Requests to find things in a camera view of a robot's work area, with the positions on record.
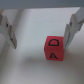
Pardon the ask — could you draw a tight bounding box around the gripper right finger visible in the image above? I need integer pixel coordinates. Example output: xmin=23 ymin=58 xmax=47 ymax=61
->
xmin=63 ymin=7 xmax=84 ymax=50

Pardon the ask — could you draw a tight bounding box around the wooden drawer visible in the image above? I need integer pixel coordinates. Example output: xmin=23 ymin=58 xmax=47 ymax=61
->
xmin=0 ymin=6 xmax=84 ymax=84

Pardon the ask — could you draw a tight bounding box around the pink block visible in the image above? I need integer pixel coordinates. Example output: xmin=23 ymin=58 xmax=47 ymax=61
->
xmin=44 ymin=35 xmax=68 ymax=62

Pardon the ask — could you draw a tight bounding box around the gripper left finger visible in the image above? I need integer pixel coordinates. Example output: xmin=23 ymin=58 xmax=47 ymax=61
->
xmin=0 ymin=9 xmax=18 ymax=50

